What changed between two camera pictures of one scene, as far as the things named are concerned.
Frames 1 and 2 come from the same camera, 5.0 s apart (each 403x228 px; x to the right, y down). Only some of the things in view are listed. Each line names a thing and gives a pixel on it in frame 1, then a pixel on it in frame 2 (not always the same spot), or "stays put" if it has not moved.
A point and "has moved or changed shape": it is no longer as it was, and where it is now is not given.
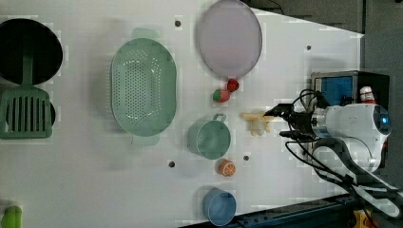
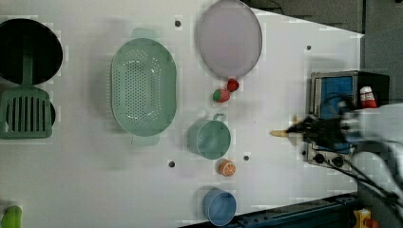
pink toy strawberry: (221, 95) stays put
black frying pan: (19, 36) stays put
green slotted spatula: (26, 109) stays put
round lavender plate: (230, 38) stays put
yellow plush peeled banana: (259, 123) has moved or changed shape
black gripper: (299, 123) to (329, 134)
